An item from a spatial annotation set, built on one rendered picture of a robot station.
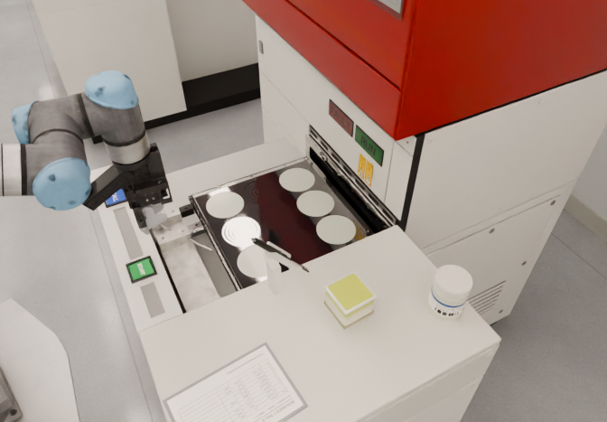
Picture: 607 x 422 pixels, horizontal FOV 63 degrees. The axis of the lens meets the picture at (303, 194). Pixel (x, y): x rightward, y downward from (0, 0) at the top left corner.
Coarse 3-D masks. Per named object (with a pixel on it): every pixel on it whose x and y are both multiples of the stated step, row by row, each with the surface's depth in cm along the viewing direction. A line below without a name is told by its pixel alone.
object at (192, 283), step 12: (156, 240) 126; (168, 252) 123; (180, 252) 123; (192, 252) 123; (168, 264) 120; (180, 264) 120; (192, 264) 120; (180, 276) 117; (192, 276) 117; (204, 276) 117; (180, 288) 115; (192, 288) 115; (204, 288) 115; (192, 300) 112; (204, 300) 112
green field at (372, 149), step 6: (360, 132) 119; (360, 138) 120; (366, 138) 118; (360, 144) 121; (366, 144) 119; (372, 144) 116; (366, 150) 120; (372, 150) 117; (378, 150) 115; (372, 156) 118; (378, 156) 116; (378, 162) 116
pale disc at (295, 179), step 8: (296, 168) 143; (280, 176) 141; (288, 176) 141; (296, 176) 141; (304, 176) 141; (312, 176) 141; (288, 184) 138; (296, 184) 138; (304, 184) 138; (312, 184) 138
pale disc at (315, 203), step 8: (304, 192) 136; (312, 192) 136; (320, 192) 136; (304, 200) 134; (312, 200) 134; (320, 200) 134; (328, 200) 134; (304, 208) 131; (312, 208) 131; (320, 208) 131; (328, 208) 131
